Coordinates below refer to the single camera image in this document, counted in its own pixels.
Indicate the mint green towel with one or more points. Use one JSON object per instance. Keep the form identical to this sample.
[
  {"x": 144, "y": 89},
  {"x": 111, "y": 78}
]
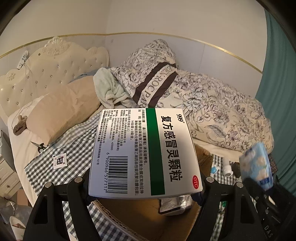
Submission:
[{"x": 110, "y": 92}]

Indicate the white lint remover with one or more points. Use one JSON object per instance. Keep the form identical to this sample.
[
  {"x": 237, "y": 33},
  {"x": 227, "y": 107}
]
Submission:
[{"x": 226, "y": 167}]

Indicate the black scissors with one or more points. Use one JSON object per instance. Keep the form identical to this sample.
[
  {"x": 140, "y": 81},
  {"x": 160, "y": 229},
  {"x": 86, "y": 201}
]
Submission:
[{"x": 41, "y": 147}]

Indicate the floral quilt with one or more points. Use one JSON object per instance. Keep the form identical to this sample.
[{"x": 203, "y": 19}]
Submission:
[{"x": 216, "y": 112}]

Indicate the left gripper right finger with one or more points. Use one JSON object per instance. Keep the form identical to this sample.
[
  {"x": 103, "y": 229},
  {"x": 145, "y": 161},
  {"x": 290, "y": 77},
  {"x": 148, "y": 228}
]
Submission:
[{"x": 240, "y": 222}]

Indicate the green white medicine box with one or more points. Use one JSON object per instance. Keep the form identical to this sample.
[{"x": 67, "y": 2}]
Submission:
[{"x": 142, "y": 153}]

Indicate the brown cardboard box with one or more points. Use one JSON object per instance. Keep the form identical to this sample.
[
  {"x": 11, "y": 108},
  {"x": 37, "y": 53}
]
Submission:
[{"x": 140, "y": 219}]

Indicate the white nightstand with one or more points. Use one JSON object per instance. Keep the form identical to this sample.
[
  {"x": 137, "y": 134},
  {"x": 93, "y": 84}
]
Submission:
[{"x": 10, "y": 182}]

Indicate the cream tufted headboard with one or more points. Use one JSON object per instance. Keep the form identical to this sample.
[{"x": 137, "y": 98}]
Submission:
[{"x": 55, "y": 64}]

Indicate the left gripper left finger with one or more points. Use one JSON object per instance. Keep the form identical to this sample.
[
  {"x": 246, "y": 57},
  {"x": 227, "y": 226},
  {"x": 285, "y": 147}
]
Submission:
[{"x": 47, "y": 221}]

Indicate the brown plush toy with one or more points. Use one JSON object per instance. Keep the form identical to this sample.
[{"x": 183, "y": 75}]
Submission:
[{"x": 20, "y": 126}]

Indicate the white power strip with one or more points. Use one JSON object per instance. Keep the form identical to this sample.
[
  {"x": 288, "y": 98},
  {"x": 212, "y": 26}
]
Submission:
[{"x": 23, "y": 60}]

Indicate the white bed sheet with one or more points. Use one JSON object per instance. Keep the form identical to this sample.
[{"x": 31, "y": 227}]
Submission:
[{"x": 24, "y": 151}]

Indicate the silver foil packet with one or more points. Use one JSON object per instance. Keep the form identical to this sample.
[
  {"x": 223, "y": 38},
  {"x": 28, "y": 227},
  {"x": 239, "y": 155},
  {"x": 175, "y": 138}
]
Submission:
[{"x": 175, "y": 205}]

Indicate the white QR card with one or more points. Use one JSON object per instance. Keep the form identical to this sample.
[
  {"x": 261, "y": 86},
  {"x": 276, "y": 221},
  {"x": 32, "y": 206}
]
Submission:
[{"x": 60, "y": 161}]

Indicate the blue tissue pack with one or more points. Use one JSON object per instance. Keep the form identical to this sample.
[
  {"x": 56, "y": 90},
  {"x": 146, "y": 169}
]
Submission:
[{"x": 254, "y": 164}]

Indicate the teal curtain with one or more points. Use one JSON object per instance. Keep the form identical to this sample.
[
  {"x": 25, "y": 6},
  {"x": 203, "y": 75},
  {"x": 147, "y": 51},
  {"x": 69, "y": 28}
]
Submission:
[{"x": 277, "y": 95}]

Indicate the beige pillow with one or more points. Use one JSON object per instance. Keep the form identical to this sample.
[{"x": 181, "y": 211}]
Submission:
[{"x": 62, "y": 109}]

